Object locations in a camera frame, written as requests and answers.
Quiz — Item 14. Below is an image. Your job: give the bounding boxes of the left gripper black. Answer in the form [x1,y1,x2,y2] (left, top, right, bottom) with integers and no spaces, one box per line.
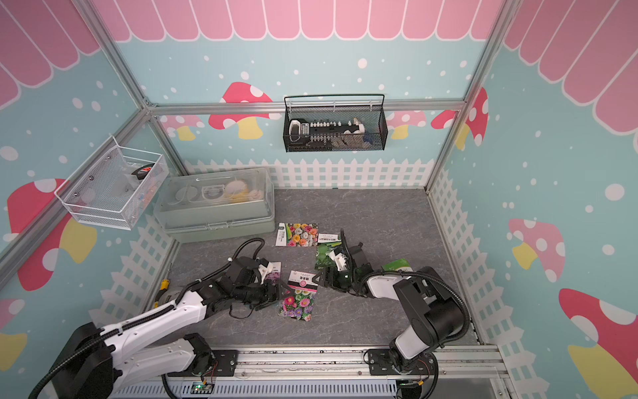
[234,278,294,311]

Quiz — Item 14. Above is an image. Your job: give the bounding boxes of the purple flower seed packet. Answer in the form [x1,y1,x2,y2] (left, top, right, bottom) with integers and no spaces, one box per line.
[264,262,282,284]

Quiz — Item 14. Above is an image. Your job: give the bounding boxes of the green gourd seed packet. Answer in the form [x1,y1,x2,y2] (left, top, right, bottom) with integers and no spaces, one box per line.
[315,234,345,270]

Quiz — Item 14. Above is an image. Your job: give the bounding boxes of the green pink flower seed packet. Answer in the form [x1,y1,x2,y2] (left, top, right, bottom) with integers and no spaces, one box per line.
[381,259,413,274]

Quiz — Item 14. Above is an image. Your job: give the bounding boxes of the pink mixed flower seed packet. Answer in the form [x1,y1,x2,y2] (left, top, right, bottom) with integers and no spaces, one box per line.
[279,270,318,322]

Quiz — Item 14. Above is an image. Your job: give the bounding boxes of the multicolour ranunculus seed packet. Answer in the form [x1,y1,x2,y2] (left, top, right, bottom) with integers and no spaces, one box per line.
[275,223,319,248]

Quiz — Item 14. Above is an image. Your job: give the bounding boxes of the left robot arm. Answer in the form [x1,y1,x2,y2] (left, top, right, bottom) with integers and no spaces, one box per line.
[29,255,281,398]

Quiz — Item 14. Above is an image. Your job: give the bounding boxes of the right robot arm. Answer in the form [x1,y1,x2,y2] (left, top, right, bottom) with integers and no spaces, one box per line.
[313,242,471,375]

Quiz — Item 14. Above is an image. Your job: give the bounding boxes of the translucent green storage box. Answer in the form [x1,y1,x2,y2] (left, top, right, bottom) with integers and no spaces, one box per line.
[154,168,276,244]

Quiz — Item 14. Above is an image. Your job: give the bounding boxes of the small green circuit board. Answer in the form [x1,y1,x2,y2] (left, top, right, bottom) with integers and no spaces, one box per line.
[190,382,214,395]

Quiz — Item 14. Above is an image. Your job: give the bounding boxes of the black red object in basket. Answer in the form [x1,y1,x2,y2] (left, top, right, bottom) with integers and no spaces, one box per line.
[131,163,155,181]

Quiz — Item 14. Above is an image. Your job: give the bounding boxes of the black white tool in basket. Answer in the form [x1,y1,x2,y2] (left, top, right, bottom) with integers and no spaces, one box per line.
[283,118,366,146]

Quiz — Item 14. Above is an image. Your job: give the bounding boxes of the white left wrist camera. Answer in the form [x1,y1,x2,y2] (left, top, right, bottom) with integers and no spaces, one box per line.
[258,264,272,284]

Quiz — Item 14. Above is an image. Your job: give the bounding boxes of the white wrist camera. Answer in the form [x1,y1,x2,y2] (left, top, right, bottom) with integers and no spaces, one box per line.
[258,264,272,284]
[329,251,348,271]

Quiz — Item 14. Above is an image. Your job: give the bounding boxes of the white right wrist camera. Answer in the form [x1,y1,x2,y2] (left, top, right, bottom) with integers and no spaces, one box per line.
[329,251,348,271]

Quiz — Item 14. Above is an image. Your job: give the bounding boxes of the yellow handled screwdriver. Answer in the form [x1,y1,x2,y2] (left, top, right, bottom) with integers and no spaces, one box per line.
[153,264,172,308]

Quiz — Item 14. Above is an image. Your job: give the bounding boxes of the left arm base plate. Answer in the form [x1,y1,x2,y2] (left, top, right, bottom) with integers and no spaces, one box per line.
[168,349,239,377]

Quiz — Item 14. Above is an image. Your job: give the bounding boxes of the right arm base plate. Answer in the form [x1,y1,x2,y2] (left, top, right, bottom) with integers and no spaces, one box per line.
[363,349,438,377]

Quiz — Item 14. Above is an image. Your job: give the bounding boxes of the aluminium front rail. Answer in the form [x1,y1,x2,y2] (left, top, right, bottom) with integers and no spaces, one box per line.
[203,345,509,382]

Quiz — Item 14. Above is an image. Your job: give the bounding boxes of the white wire mesh basket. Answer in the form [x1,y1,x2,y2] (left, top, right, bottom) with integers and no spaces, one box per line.
[54,137,169,230]

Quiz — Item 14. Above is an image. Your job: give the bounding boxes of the black wire mesh basket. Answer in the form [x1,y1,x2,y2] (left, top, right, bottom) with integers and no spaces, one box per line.
[282,94,388,152]

